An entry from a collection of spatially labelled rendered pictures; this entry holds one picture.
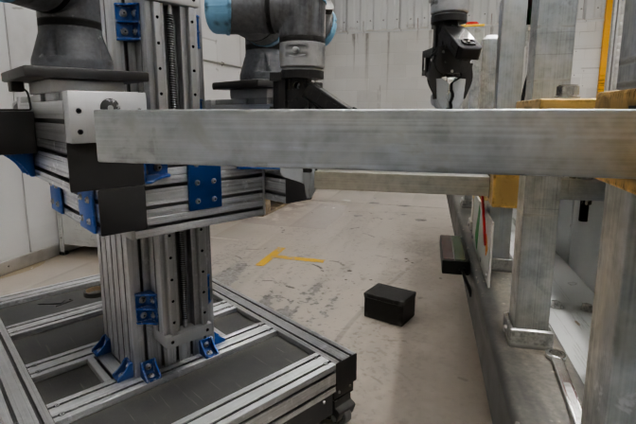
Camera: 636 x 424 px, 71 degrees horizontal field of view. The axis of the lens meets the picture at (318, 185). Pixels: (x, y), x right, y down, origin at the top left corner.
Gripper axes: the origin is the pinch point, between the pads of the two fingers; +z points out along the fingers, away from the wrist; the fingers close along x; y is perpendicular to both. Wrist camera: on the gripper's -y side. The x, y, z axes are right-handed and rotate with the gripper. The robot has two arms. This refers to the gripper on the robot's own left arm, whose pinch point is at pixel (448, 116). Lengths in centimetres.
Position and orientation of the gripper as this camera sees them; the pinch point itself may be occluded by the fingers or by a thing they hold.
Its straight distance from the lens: 96.6
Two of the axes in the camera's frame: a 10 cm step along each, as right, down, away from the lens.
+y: -1.1, -1.6, 9.8
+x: -9.9, 0.2, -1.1
